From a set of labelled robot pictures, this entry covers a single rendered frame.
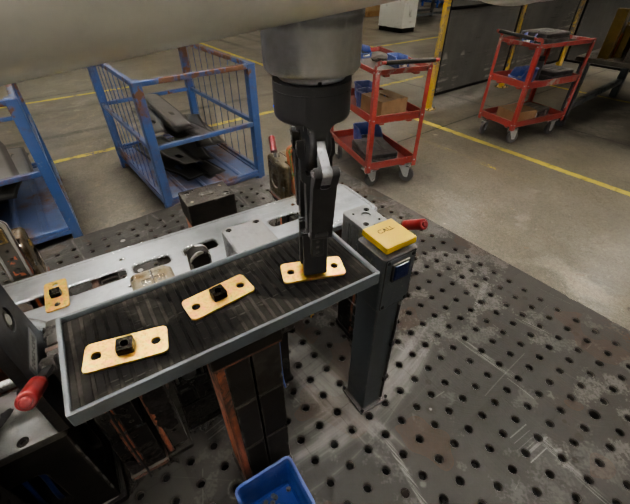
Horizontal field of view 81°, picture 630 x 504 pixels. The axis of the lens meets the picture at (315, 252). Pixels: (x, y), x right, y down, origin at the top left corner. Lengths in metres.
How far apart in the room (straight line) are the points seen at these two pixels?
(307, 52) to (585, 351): 1.04
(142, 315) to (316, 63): 0.34
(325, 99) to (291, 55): 0.05
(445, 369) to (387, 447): 0.25
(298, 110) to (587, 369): 0.98
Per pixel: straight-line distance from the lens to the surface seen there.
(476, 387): 1.01
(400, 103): 3.00
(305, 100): 0.35
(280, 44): 0.34
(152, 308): 0.49
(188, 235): 0.88
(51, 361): 0.58
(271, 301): 0.46
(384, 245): 0.55
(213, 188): 0.99
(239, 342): 0.43
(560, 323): 1.24
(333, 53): 0.34
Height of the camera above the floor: 1.49
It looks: 39 degrees down
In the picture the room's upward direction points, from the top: straight up
